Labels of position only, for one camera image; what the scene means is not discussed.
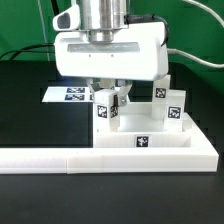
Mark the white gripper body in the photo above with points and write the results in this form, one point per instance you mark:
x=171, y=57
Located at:
x=104, y=41

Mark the white square tabletop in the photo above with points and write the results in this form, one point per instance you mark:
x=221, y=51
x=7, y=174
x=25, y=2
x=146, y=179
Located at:
x=138, y=129

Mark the white L-shaped obstacle fence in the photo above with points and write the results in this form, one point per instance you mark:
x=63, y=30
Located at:
x=198, y=155

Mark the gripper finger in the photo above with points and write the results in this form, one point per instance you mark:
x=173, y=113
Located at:
x=93, y=85
x=121, y=96

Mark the white sheet with AprilTags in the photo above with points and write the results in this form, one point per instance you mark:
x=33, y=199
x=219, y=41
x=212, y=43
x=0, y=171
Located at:
x=67, y=94

